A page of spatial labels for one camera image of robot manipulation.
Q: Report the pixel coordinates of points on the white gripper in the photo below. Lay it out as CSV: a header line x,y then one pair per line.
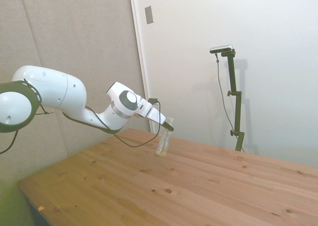
x,y
154,114

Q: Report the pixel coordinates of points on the clear sanitizer bottle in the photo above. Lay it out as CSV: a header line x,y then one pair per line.
x,y
164,142

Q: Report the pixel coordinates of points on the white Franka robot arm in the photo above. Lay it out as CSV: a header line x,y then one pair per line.
x,y
59,89

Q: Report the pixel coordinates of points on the small orange sticker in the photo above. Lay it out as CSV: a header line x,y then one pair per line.
x,y
41,207

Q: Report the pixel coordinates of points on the dark green camera stand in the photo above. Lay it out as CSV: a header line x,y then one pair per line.
x,y
236,104

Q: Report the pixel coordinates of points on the white wall trim strip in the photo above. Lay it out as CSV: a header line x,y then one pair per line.
x,y
139,54

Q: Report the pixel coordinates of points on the grey camera on stand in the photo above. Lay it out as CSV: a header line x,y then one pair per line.
x,y
221,48

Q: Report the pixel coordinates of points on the grey wall plate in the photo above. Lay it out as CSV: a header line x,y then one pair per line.
x,y
149,15

